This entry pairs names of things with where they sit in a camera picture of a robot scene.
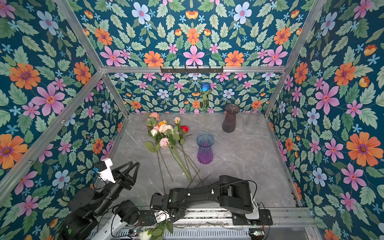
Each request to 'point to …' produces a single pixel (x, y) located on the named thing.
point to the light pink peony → (164, 142)
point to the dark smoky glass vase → (228, 124)
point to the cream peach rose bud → (177, 120)
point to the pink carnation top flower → (155, 115)
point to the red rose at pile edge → (184, 129)
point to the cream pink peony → (163, 128)
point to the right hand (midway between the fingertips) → (172, 208)
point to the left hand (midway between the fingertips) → (136, 162)
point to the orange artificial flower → (160, 123)
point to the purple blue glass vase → (205, 141)
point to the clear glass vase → (251, 121)
